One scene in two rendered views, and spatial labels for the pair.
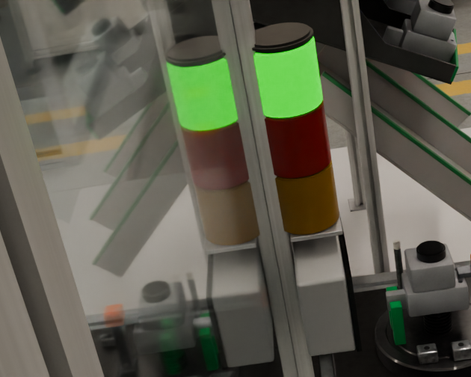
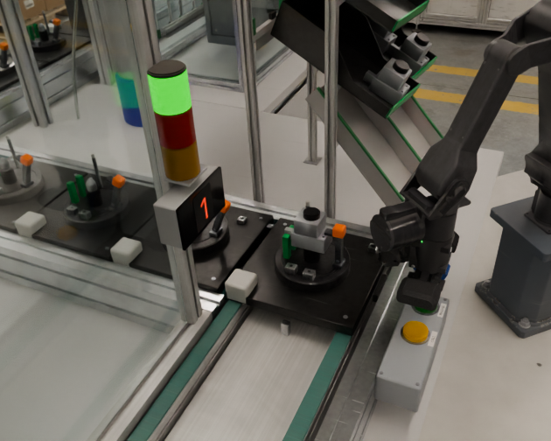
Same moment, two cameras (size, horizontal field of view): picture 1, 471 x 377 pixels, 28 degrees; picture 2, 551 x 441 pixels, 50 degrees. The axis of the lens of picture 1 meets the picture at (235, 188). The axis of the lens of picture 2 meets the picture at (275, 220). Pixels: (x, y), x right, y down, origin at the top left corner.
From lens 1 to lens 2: 0.43 m
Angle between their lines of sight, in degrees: 20
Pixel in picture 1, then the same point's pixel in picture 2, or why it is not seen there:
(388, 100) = (373, 115)
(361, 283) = not seen: hidden behind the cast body
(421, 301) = (297, 239)
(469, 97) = not seen: outside the picture
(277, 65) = (154, 84)
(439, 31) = (393, 83)
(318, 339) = (163, 236)
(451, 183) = (378, 178)
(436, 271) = (307, 226)
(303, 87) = (169, 101)
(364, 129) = (329, 129)
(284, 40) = (161, 72)
